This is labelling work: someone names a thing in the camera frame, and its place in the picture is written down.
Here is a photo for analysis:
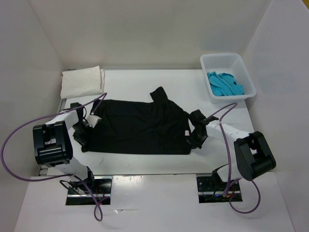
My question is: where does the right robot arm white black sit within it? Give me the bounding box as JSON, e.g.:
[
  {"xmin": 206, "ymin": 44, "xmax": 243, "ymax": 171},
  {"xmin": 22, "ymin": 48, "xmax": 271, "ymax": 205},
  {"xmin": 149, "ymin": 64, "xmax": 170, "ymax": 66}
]
[{"xmin": 188, "ymin": 110, "xmax": 277, "ymax": 190}]

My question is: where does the cyan t shirt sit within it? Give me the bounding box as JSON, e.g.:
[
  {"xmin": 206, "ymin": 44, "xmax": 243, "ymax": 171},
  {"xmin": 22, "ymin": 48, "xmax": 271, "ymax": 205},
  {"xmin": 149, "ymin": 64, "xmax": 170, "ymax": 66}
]
[{"xmin": 207, "ymin": 72, "xmax": 244, "ymax": 97}]

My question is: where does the black t shirt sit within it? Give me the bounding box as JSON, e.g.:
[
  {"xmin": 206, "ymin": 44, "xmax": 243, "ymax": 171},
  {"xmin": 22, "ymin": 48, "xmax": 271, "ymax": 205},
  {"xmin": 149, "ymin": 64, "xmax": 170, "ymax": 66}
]
[{"xmin": 81, "ymin": 87, "xmax": 191, "ymax": 155}]

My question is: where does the white t shirt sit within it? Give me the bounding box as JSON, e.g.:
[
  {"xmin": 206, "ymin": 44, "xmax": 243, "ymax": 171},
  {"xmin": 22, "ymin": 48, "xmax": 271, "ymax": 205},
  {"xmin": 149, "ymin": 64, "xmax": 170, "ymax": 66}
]
[{"xmin": 60, "ymin": 66, "xmax": 105, "ymax": 99}]

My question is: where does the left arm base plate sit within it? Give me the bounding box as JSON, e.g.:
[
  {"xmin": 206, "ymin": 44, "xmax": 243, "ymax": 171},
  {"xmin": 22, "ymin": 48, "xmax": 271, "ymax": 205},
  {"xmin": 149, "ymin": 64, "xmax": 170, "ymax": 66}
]
[{"xmin": 60, "ymin": 175, "xmax": 112, "ymax": 206}]

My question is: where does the white plastic basket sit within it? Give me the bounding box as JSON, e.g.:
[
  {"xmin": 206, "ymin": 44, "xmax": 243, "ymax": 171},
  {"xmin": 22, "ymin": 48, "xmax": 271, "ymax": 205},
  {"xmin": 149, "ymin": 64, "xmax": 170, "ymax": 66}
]
[{"xmin": 200, "ymin": 53, "xmax": 256, "ymax": 104}]

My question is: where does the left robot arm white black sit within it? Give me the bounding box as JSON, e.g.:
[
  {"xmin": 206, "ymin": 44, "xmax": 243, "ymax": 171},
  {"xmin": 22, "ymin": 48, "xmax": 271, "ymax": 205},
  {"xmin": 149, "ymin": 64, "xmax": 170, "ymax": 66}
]
[{"xmin": 32, "ymin": 102, "xmax": 96, "ymax": 193}]

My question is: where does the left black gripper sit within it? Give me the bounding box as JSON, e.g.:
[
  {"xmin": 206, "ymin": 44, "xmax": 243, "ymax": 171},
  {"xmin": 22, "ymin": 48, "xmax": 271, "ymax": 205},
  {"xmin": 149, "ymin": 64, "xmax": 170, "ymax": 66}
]
[{"xmin": 71, "ymin": 121, "xmax": 95, "ymax": 147}]

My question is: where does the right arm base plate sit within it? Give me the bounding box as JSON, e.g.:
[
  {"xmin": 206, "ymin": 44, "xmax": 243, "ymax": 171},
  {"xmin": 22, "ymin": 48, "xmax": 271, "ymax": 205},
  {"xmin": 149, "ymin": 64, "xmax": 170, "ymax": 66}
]
[{"xmin": 196, "ymin": 174, "xmax": 242, "ymax": 203}]

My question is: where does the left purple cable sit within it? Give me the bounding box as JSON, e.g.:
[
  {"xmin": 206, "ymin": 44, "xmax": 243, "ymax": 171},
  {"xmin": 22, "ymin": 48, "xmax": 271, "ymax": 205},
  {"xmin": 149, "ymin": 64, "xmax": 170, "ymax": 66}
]
[{"xmin": 1, "ymin": 92, "xmax": 111, "ymax": 222}]

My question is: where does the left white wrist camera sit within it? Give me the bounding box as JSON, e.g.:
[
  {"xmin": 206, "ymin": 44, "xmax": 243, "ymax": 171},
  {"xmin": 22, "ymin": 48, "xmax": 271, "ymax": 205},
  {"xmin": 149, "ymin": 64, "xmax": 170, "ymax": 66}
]
[{"xmin": 86, "ymin": 115, "xmax": 101, "ymax": 128}]

